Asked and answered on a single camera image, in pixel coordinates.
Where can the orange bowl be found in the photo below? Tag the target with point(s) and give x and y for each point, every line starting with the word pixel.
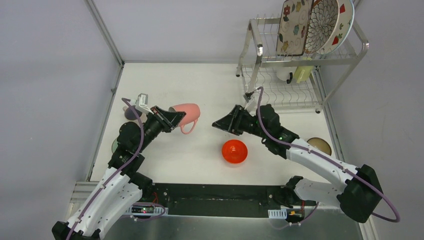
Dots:
pixel 234 151

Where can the beige cup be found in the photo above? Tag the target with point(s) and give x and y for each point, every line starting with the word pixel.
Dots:
pixel 129 114

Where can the steel two-tier dish rack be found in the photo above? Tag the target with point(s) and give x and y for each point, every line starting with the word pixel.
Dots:
pixel 258 62

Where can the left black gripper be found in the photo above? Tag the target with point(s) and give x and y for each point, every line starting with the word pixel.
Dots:
pixel 161 119

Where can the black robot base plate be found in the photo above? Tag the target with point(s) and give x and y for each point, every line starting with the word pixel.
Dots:
pixel 219 200

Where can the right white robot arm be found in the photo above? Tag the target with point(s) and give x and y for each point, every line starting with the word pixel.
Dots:
pixel 355 190

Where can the watermelon pattern round plate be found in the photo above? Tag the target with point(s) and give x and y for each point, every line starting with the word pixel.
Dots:
pixel 343 25

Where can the brown petal pattern plate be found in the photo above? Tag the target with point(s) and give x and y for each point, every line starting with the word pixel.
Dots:
pixel 322 21

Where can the pink mug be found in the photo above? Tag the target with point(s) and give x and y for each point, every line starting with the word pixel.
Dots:
pixel 192 114

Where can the mint green bowl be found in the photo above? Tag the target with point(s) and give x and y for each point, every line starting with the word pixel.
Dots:
pixel 114 145

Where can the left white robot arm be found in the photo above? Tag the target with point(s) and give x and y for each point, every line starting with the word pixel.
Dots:
pixel 121 185

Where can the square floral plate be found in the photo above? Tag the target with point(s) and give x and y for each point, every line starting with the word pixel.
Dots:
pixel 293 27

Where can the brown dish under right arm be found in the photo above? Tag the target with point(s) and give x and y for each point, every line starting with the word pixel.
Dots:
pixel 320 144

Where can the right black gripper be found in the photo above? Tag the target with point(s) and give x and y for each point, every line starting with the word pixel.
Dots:
pixel 231 122

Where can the white mug black handle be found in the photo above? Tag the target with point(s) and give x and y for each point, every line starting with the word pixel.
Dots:
pixel 286 74

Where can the pale yellow mug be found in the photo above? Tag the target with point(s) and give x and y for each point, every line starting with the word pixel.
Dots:
pixel 302 72

